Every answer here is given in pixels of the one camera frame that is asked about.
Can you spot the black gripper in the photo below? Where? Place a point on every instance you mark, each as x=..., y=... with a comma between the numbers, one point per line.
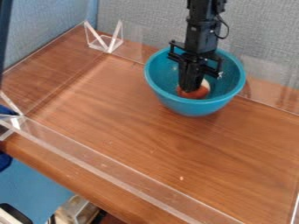
x=195, y=65

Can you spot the brown and white toy mushroom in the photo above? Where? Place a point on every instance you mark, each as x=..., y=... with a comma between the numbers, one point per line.
x=197, y=91

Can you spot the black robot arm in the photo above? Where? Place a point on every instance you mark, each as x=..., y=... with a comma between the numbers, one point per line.
x=203, y=26

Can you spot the blue plastic bowl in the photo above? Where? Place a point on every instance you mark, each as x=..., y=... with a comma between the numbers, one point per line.
x=162, y=78

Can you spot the clear acrylic back barrier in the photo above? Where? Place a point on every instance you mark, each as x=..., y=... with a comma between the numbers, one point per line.
x=265, y=91

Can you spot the clear acrylic barrier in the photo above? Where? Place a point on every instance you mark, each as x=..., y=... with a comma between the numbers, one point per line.
x=157, y=193
x=265, y=91

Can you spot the clear acrylic front barrier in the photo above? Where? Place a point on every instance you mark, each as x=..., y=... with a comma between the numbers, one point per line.
x=157, y=193

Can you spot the dark blue blurred foreground object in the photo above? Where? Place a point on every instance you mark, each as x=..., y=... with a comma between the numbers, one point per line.
x=6, y=11

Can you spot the beige box under table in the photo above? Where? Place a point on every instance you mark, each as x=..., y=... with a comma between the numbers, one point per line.
x=77, y=211

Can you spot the blue cloth object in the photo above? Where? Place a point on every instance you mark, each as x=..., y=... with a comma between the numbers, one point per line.
x=6, y=160

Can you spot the black and white object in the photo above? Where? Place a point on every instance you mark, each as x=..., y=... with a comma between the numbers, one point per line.
x=13, y=216

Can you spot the clear acrylic corner bracket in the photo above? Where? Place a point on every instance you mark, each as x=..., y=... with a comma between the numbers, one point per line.
x=103, y=42

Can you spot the clear acrylic left bracket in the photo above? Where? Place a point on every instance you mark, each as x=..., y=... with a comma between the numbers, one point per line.
x=11, y=117

